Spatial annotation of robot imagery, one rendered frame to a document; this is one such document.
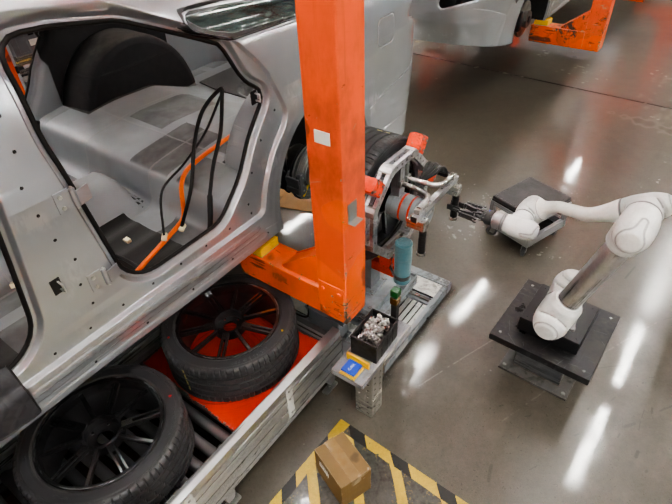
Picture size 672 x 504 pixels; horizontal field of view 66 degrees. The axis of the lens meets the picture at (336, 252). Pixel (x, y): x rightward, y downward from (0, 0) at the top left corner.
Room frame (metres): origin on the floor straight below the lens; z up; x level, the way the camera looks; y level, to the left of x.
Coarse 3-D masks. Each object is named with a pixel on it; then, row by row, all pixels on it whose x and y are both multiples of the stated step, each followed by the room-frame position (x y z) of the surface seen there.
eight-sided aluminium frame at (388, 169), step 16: (400, 160) 2.11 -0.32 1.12; (416, 160) 2.24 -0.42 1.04; (384, 176) 2.05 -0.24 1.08; (416, 176) 2.34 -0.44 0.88; (384, 192) 1.99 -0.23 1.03; (416, 192) 2.34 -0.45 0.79; (368, 208) 1.95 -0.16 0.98; (368, 224) 1.97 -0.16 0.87; (368, 240) 1.96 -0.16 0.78; (384, 256) 2.01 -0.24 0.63
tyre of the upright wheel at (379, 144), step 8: (368, 128) 2.35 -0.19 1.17; (376, 128) 2.38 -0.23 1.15; (368, 136) 2.25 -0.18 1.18; (376, 136) 2.25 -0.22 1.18; (384, 136) 2.26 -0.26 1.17; (392, 136) 2.26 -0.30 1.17; (400, 136) 2.28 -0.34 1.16; (368, 144) 2.18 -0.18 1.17; (376, 144) 2.17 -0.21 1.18; (384, 144) 2.17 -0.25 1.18; (392, 144) 2.20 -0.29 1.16; (400, 144) 2.26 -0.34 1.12; (368, 152) 2.14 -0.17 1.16; (376, 152) 2.12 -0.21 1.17; (384, 152) 2.15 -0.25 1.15; (392, 152) 2.20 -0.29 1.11; (368, 160) 2.08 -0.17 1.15; (376, 160) 2.09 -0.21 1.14; (368, 168) 2.05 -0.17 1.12; (376, 168) 2.09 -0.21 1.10; (400, 224) 2.30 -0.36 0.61; (368, 256) 2.04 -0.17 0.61; (376, 256) 2.10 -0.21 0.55
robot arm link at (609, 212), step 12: (528, 204) 2.03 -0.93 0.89; (540, 204) 2.01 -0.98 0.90; (552, 204) 1.98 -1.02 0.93; (564, 204) 1.92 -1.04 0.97; (612, 204) 1.71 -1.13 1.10; (540, 216) 1.98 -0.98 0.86; (576, 216) 1.80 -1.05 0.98; (588, 216) 1.75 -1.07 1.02; (600, 216) 1.71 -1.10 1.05; (612, 216) 1.68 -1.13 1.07
